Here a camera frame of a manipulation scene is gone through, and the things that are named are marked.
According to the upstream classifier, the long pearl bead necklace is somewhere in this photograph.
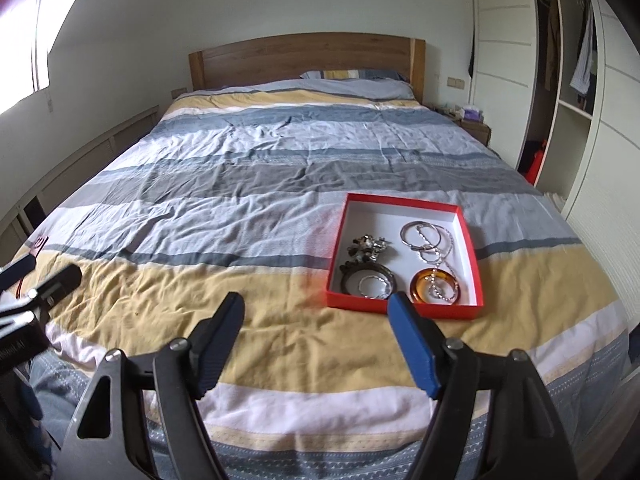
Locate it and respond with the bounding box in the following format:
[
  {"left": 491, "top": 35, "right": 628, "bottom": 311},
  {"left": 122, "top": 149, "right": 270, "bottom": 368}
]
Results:
[{"left": 414, "top": 223, "right": 458, "bottom": 302}]

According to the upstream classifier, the large silver hoop bangle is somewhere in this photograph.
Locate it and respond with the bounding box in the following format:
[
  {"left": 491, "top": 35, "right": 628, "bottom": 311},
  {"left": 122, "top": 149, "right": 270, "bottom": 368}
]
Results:
[{"left": 399, "top": 220, "right": 442, "bottom": 252}]

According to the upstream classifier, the red jewelry box white inside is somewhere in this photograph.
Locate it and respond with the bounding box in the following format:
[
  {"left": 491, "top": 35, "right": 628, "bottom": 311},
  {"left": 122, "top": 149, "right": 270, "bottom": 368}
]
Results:
[{"left": 326, "top": 193, "right": 484, "bottom": 320}]

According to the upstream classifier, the amber orange bangle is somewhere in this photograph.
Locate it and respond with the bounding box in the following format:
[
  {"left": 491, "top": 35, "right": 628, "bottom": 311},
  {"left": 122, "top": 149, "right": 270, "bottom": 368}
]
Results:
[{"left": 409, "top": 266, "right": 460, "bottom": 304}]

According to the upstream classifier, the dark grey bangle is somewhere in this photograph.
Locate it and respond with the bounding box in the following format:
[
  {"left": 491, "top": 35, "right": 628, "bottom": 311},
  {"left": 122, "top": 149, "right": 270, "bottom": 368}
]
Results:
[{"left": 340, "top": 261, "right": 397, "bottom": 300}]

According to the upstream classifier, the striped bed duvet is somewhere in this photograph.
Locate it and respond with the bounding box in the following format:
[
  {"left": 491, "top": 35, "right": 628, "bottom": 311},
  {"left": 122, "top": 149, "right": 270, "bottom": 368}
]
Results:
[{"left": 27, "top": 79, "right": 630, "bottom": 479}]

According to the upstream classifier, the red bag in wardrobe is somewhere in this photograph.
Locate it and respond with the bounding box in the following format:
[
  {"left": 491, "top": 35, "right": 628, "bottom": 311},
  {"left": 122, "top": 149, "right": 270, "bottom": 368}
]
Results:
[{"left": 524, "top": 141, "right": 547, "bottom": 185}]

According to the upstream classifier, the wooden nightstand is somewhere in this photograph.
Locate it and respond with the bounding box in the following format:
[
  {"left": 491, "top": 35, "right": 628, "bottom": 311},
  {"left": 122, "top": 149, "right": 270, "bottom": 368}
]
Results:
[{"left": 442, "top": 112, "right": 491, "bottom": 146}]

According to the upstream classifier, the purple tissue box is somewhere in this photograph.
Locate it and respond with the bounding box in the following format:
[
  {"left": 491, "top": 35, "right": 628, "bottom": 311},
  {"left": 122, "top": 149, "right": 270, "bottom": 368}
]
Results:
[{"left": 462, "top": 105, "right": 484, "bottom": 122}]

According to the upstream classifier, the window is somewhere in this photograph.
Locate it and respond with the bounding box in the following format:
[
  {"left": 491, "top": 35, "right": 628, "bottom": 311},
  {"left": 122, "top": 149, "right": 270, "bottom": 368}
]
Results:
[{"left": 1, "top": 0, "right": 76, "bottom": 112}]

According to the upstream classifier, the striped pillow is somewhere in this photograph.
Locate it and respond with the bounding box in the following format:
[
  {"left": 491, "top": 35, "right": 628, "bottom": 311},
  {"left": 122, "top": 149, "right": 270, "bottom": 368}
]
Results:
[{"left": 300, "top": 68, "right": 408, "bottom": 82}]

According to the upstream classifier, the wooden headboard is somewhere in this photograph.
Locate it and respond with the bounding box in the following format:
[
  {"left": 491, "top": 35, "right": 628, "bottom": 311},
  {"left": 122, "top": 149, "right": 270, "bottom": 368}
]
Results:
[{"left": 189, "top": 32, "right": 426, "bottom": 101}]

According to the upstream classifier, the hanging grey shirt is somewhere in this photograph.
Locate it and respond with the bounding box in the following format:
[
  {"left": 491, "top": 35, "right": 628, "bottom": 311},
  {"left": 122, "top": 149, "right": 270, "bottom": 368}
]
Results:
[{"left": 570, "top": 2, "right": 597, "bottom": 98}]

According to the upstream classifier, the white wardrobe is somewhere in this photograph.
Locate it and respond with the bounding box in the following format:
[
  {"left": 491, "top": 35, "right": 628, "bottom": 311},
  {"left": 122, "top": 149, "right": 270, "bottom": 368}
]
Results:
[{"left": 471, "top": 0, "right": 639, "bottom": 326}]

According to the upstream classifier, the low white wall cabinet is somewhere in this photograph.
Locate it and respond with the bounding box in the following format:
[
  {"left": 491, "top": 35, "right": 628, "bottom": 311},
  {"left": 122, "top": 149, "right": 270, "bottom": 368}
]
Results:
[{"left": 1, "top": 106, "right": 160, "bottom": 264}]

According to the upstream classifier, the dark beaded charm bracelet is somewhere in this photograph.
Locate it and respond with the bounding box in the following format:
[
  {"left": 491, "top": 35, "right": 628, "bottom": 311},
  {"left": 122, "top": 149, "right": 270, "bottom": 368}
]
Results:
[{"left": 339, "top": 233, "right": 393, "bottom": 272}]

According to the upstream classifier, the wall switch plate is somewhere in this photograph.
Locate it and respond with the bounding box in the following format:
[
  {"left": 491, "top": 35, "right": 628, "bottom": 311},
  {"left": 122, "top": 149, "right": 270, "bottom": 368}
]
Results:
[{"left": 447, "top": 77, "right": 465, "bottom": 90}]

